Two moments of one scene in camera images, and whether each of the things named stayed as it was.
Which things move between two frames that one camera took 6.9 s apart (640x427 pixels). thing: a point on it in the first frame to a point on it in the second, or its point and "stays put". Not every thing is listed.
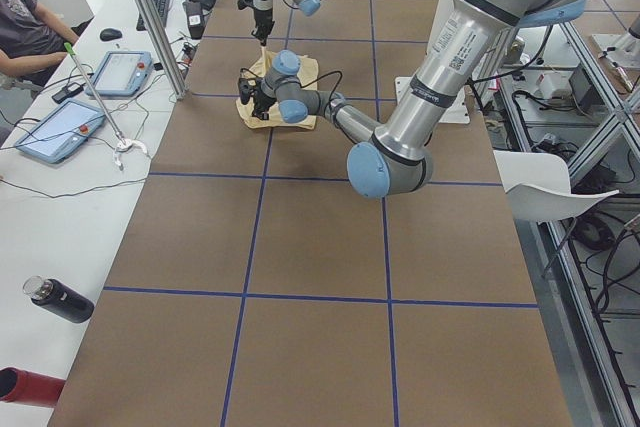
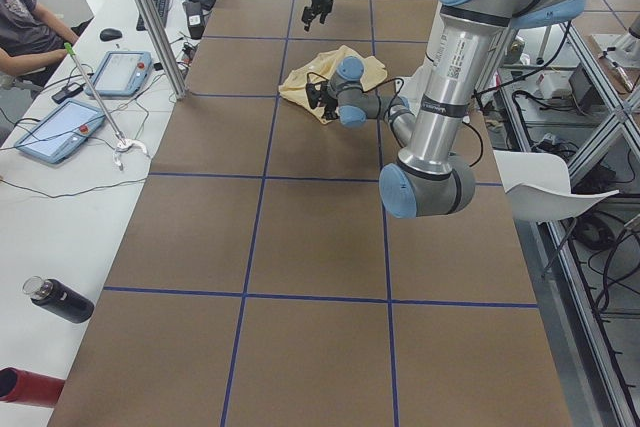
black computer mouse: x=109 y=34 stays put
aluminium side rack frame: x=547 y=91 stays put
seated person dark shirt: x=32 y=39 stays put
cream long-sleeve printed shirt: x=258 y=68 to x=319 y=68
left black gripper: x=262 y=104 to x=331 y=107
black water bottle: x=58 y=298 stays put
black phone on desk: x=68 y=92 stays put
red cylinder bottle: x=20 y=386 stays put
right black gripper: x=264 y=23 to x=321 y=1
